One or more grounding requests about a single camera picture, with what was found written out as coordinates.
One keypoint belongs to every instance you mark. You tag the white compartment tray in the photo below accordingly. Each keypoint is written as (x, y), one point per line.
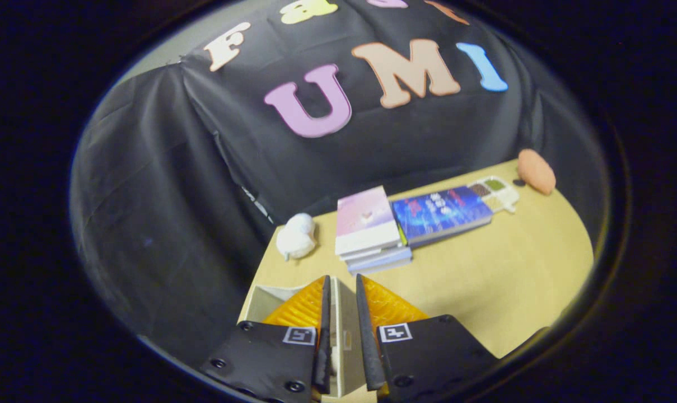
(498, 191)

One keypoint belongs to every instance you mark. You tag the black backdrop cloth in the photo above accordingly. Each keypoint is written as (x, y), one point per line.
(204, 168)

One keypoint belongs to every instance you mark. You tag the pale blue book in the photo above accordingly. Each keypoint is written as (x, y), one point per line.
(380, 262)

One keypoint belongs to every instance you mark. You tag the orange oval plush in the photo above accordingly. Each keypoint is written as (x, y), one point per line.
(536, 170)

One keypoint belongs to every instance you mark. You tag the white book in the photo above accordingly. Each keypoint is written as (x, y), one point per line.
(372, 253)

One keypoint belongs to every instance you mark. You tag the white plush toy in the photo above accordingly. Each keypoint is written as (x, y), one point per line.
(296, 238)

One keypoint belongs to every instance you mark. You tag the white storage box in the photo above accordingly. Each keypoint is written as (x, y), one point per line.
(346, 313)

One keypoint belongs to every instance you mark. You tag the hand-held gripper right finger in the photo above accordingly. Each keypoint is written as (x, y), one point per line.
(433, 352)

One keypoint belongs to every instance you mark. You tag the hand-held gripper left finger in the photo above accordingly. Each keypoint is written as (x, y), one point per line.
(260, 358)

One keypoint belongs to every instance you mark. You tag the pink book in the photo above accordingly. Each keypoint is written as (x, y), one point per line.
(363, 215)

